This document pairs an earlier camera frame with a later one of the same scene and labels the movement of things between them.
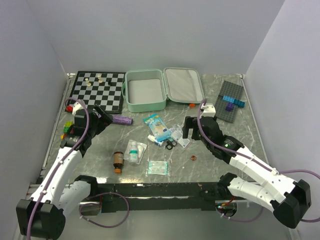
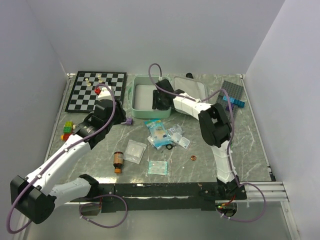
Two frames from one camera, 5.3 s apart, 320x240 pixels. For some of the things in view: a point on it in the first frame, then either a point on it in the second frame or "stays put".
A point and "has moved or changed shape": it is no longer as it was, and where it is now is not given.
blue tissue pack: (159, 130) has moved or changed shape
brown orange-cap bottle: (118, 162) stays put
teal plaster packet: (158, 167) stays put
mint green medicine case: (148, 90) has moved or changed shape
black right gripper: (188, 124) → (155, 104)
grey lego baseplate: (231, 90) stays put
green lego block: (67, 125) stays put
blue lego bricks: (234, 100) stays put
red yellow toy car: (62, 136) stays put
